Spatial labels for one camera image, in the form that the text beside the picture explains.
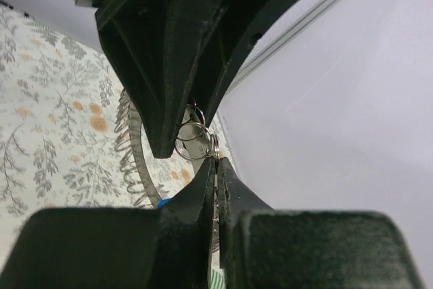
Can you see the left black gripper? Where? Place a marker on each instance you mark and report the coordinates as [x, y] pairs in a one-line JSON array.
[[168, 53]]

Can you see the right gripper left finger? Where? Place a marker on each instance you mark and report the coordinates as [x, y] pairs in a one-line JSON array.
[[167, 247]]

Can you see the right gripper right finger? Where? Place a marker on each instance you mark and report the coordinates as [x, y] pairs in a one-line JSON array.
[[262, 247]]

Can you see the key with blue tag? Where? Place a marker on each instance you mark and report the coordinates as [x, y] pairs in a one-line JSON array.
[[162, 202]]

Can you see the green striped cloth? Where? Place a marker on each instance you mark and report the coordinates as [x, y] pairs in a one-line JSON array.
[[217, 280]]

